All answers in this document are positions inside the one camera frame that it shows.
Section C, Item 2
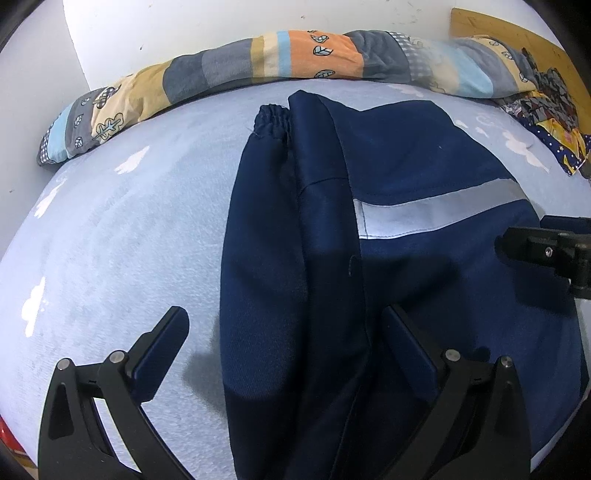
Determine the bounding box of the navy blue work jacket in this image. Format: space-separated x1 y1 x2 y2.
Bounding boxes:
219 90 589 480

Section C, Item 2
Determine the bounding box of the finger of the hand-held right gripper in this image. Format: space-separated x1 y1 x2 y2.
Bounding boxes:
539 215 591 234
495 225 578 278

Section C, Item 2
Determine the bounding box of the dark patterned cloth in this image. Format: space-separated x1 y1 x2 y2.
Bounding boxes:
499 46 591 178

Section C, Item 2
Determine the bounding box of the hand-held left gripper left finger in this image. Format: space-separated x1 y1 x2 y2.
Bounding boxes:
37 306 195 480

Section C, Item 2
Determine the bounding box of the red object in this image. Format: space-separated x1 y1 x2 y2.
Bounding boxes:
0 415 24 457

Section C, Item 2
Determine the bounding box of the patchwork leaf-print quilt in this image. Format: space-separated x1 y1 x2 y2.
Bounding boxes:
37 28 541 167

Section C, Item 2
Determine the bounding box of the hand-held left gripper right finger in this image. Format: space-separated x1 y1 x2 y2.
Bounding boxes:
382 305 532 480

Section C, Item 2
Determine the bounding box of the wooden board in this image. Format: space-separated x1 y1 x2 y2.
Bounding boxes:
450 8 585 134

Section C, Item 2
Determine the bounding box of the light blue cloud-print blanket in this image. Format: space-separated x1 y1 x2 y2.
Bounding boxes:
0 76 591 480

